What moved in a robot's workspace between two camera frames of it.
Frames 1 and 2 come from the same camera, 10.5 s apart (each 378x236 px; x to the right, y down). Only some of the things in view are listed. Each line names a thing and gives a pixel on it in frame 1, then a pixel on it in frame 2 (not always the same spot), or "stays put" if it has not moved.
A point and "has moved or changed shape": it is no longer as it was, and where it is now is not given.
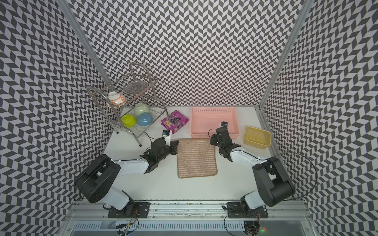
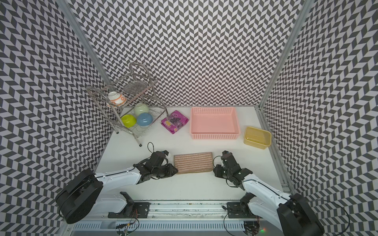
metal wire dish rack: (132, 103) stays put
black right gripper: (213, 141) → (218, 167)
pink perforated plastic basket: (204, 121) stays put
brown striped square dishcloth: (196, 158) has moved or changed shape
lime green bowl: (128, 121) stays put
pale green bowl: (141, 107) stays put
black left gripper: (173, 145) → (170, 169)
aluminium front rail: (90, 218) stays put
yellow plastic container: (257, 137) stays put
